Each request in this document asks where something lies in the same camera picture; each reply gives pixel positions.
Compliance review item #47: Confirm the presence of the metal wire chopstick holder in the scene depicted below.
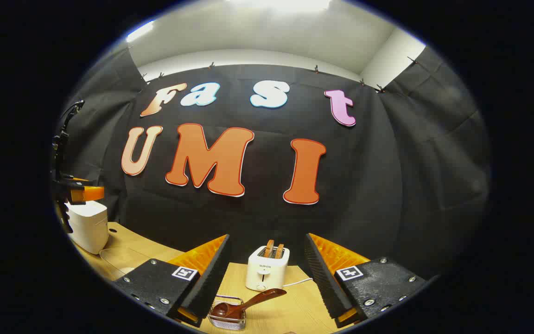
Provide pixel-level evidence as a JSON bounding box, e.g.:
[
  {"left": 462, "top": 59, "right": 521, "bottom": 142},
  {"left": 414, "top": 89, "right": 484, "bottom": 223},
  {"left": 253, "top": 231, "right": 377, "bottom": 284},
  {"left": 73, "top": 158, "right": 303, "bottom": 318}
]
[{"left": 208, "top": 295, "right": 248, "bottom": 331}]

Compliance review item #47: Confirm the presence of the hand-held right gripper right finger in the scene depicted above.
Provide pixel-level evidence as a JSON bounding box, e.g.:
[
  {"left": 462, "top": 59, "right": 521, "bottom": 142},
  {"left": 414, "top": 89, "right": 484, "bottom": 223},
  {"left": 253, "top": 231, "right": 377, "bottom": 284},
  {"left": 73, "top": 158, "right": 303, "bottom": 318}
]
[{"left": 304, "top": 233, "right": 430, "bottom": 329}]

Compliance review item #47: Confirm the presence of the clear plastic container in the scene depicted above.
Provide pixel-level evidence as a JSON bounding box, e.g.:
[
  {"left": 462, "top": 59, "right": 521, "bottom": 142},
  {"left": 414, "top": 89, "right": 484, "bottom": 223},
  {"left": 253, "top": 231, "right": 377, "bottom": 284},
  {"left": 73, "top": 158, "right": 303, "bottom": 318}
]
[{"left": 99, "top": 247, "right": 156, "bottom": 281}]

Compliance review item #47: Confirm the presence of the white toaster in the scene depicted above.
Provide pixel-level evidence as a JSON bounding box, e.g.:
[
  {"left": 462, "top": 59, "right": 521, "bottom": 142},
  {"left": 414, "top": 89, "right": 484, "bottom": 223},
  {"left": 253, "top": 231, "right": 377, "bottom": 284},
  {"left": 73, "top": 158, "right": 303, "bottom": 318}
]
[{"left": 245, "top": 245, "right": 291, "bottom": 292}]

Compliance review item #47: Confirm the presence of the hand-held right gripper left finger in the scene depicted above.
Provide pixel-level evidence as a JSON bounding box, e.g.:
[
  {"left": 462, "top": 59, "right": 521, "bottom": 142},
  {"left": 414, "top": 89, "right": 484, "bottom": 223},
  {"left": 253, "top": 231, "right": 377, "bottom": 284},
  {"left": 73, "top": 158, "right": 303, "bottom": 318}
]
[{"left": 112, "top": 234, "right": 230, "bottom": 328}]

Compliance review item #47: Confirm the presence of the white rice cooker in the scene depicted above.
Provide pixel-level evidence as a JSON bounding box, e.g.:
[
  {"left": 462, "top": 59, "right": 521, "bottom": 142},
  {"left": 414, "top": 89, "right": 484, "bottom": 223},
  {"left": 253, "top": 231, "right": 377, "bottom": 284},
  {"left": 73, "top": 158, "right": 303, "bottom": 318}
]
[{"left": 65, "top": 199, "right": 110, "bottom": 255}]

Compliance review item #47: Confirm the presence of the black backdrop cloth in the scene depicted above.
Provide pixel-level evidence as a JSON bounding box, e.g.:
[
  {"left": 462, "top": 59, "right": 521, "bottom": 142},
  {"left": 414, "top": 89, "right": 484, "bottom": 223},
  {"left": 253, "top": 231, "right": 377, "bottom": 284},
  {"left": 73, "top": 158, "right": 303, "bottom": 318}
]
[{"left": 56, "top": 44, "right": 492, "bottom": 279}]

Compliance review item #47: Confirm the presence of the brown wooden spoon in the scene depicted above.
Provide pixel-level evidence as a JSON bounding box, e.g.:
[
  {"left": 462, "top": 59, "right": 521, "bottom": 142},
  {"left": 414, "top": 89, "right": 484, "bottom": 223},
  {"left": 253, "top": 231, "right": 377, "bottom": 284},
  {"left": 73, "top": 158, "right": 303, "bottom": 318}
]
[{"left": 211, "top": 288, "right": 287, "bottom": 321}]

